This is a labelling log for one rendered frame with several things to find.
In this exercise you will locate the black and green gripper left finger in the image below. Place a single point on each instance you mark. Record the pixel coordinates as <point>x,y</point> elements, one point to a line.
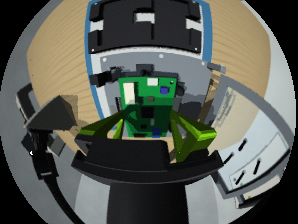
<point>103,126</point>

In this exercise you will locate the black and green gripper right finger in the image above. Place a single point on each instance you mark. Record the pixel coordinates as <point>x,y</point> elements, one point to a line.
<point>200,136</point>

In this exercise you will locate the green circuit board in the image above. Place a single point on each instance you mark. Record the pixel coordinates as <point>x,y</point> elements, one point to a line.
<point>147,103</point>

